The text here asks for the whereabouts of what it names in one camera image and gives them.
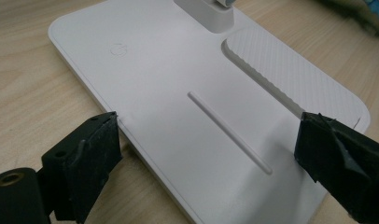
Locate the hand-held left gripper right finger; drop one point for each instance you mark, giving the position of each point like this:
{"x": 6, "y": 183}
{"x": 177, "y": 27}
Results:
{"x": 340, "y": 161}

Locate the white desk lamp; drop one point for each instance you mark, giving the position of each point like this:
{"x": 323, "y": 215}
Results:
{"x": 178, "y": 77}

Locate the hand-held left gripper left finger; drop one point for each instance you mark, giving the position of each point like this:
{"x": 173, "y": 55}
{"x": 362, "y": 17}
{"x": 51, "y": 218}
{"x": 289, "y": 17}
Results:
{"x": 85, "y": 155}

